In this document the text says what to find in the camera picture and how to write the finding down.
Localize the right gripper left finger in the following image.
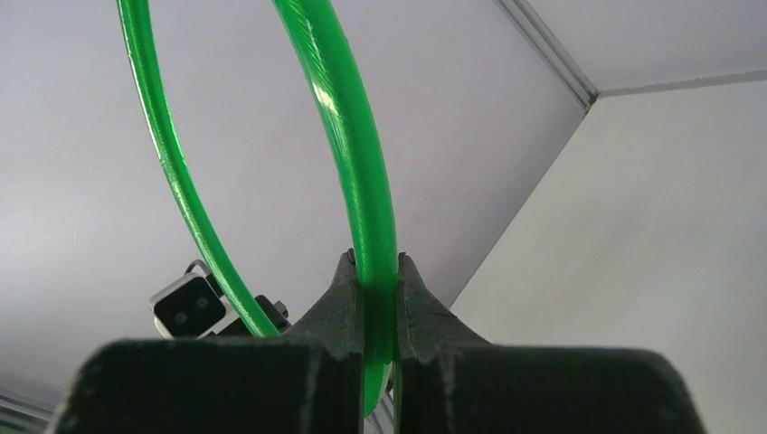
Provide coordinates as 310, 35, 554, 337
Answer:
48, 252, 365, 433

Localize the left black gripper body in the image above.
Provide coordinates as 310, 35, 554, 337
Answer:
222, 295, 291, 337

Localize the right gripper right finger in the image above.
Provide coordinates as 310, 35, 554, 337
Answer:
395, 254, 705, 433

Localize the green cable lock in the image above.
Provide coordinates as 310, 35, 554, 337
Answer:
118, 1, 398, 415

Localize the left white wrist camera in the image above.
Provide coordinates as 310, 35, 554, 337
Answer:
148, 259, 232, 339

